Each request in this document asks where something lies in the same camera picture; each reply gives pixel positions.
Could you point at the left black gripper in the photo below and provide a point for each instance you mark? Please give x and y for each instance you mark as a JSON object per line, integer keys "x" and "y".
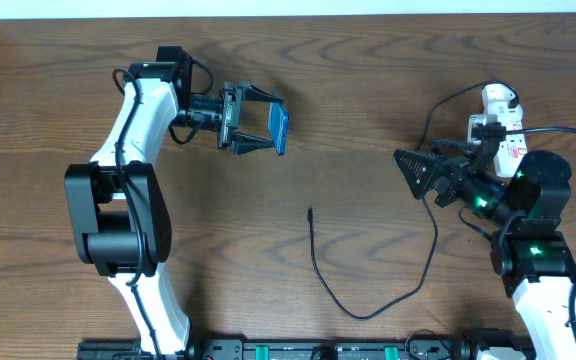
{"x": 228, "y": 116}

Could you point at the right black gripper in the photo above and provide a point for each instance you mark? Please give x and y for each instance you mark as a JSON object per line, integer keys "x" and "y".
{"x": 448, "y": 176}

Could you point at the blue Samsung Galaxy smartphone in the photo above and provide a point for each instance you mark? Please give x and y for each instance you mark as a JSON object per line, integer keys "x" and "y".
{"x": 278, "y": 122}

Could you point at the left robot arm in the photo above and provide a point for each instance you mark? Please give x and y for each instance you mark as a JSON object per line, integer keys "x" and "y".
{"x": 118, "y": 214}

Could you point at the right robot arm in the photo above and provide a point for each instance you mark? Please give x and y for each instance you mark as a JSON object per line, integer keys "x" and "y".
{"x": 528, "y": 252}

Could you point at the white power strip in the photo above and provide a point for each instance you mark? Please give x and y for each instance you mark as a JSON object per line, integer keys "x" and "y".
{"x": 513, "y": 148}

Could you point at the white USB wall charger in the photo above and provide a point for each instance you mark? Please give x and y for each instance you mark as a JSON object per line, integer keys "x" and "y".
{"x": 500, "y": 99}

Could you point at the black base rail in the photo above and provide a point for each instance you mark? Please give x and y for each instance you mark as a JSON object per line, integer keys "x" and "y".
{"x": 422, "y": 345}

